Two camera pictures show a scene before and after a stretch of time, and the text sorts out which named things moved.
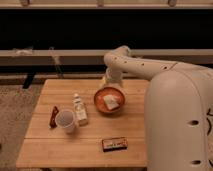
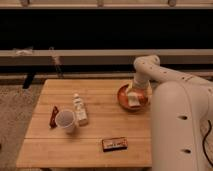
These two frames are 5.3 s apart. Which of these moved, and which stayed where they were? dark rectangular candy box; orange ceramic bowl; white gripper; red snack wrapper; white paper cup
Moved: orange ceramic bowl; white gripper
Stayed: red snack wrapper; white paper cup; dark rectangular candy box
